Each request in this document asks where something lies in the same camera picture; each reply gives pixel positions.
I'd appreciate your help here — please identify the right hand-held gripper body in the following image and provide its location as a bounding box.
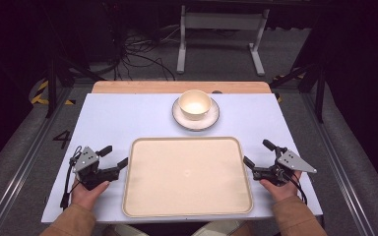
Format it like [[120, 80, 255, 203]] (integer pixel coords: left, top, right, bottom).
[[251, 147, 318, 187]]

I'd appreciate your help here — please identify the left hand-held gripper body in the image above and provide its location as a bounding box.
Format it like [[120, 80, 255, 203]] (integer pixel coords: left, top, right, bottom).
[[72, 146, 120, 191]]

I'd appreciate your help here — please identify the person's right hand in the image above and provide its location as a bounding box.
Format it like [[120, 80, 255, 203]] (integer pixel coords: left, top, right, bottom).
[[259, 170, 303, 203]]

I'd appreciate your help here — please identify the person's left hand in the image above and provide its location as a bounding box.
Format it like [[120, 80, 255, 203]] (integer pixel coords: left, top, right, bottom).
[[70, 178, 110, 211]]

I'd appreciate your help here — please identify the white table mat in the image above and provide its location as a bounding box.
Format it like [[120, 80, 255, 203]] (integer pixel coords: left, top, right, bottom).
[[40, 92, 323, 224]]

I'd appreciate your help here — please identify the white plate with dark rim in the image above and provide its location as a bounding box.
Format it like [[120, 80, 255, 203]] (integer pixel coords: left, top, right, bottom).
[[171, 95, 221, 132]]

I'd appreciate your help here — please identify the beige plastic tray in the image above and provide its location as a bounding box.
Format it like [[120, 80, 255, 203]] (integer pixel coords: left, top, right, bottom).
[[121, 136, 254, 218]]

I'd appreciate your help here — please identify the person's light shoe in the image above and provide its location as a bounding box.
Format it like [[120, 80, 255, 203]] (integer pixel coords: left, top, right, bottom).
[[191, 219, 249, 236], [101, 223, 152, 236]]

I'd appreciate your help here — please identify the cream bowl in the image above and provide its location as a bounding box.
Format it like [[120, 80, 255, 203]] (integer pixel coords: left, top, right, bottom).
[[177, 88, 213, 121]]

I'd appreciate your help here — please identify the black tripod stand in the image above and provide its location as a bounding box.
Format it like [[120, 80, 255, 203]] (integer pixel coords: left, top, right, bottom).
[[269, 19, 329, 124]]

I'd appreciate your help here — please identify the white metal stand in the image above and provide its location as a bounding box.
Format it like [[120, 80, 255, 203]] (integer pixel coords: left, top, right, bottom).
[[175, 4, 272, 78]]

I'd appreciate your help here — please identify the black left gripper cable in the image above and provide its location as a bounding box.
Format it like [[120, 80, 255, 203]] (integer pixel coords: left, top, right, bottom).
[[59, 146, 84, 210]]

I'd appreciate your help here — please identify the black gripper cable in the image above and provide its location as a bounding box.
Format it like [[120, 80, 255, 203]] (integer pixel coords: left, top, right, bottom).
[[284, 173, 308, 206], [59, 146, 84, 210]]

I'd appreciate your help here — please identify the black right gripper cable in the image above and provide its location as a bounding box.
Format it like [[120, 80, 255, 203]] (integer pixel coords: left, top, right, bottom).
[[284, 173, 308, 206]]

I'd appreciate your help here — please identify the bundle of black floor cables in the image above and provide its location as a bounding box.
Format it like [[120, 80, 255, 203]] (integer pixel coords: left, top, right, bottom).
[[112, 28, 178, 82]]

